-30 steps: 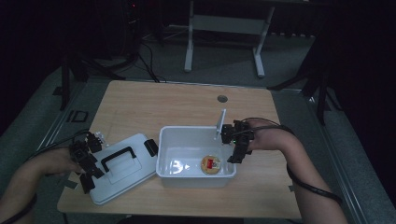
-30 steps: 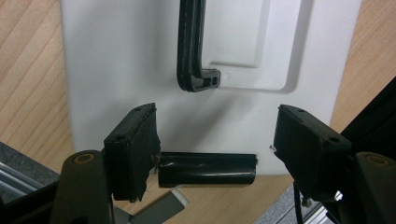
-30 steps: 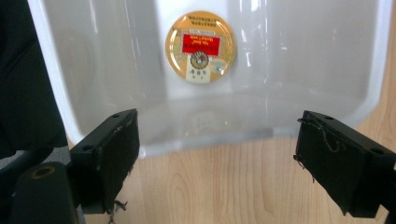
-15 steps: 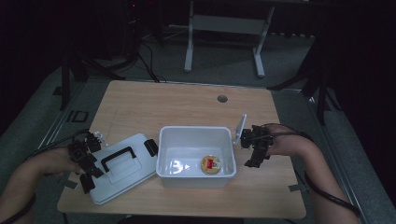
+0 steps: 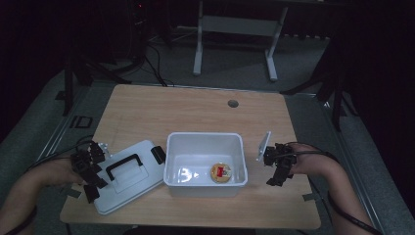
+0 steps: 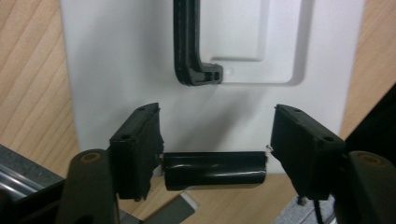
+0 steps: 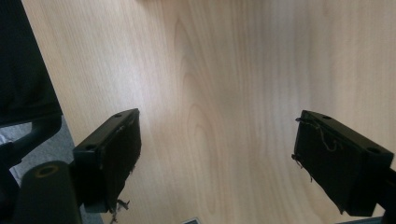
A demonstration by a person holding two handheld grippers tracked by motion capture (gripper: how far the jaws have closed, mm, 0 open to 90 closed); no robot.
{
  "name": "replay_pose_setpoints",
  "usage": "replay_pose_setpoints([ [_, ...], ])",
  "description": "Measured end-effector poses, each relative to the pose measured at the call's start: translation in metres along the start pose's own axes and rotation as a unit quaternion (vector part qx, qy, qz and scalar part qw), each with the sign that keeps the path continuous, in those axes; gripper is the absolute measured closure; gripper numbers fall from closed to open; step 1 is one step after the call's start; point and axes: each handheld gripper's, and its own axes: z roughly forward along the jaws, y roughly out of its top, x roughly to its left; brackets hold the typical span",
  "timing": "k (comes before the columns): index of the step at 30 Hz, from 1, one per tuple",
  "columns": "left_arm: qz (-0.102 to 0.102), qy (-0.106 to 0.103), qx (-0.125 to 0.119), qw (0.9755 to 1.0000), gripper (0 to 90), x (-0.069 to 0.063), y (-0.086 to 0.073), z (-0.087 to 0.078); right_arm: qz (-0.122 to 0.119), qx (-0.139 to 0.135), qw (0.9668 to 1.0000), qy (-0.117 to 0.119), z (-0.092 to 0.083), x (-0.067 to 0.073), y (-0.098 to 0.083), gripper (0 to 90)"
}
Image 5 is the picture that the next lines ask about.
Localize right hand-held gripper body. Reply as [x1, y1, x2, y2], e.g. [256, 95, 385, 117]
[255, 130, 298, 167]

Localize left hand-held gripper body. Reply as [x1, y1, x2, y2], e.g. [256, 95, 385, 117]
[69, 140, 111, 179]

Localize white lid with black handle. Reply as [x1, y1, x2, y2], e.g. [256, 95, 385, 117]
[93, 139, 167, 216]

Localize small dish with food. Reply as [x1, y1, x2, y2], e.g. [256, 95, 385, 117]
[209, 162, 233, 185]

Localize white plastic storage box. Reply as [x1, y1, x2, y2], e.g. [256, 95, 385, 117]
[162, 131, 250, 199]

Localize person's left hand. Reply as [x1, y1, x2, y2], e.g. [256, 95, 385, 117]
[41, 158, 83, 187]

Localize person's right hand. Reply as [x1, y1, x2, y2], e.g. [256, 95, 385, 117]
[288, 143, 332, 176]

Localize black tripod stand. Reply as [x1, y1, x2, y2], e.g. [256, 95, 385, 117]
[279, 30, 360, 132]
[61, 53, 132, 118]

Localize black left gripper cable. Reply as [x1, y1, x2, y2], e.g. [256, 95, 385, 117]
[6, 134, 96, 235]

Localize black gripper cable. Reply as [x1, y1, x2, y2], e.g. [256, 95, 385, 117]
[6, 134, 96, 235]
[283, 141, 384, 235]

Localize metal floor rail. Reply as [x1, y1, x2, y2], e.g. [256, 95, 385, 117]
[311, 93, 388, 235]
[0, 83, 91, 229]

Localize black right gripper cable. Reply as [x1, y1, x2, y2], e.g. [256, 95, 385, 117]
[283, 141, 384, 235]

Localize black floor cables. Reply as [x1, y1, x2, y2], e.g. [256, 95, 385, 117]
[142, 43, 176, 88]

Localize white metal desk frame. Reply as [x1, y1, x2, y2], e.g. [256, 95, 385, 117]
[192, 0, 290, 83]

